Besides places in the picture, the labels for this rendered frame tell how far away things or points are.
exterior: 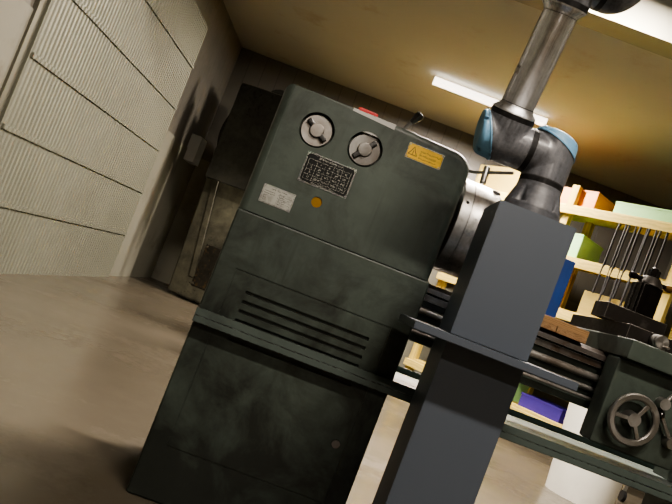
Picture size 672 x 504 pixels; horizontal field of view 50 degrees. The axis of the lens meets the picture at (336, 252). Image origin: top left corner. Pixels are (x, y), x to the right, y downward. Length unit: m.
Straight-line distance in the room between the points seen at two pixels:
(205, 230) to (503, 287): 6.30
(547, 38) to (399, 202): 0.61
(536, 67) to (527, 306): 0.58
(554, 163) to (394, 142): 0.48
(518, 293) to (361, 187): 0.58
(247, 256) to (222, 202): 5.85
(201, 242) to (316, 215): 5.87
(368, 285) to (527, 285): 0.50
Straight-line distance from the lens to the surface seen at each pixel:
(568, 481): 5.08
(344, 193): 2.07
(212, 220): 7.91
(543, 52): 1.86
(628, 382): 2.32
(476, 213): 2.25
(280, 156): 2.08
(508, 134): 1.85
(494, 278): 1.78
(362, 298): 2.07
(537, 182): 1.87
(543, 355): 2.31
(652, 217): 7.26
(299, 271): 2.05
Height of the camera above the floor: 0.76
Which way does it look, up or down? 2 degrees up
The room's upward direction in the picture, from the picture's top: 21 degrees clockwise
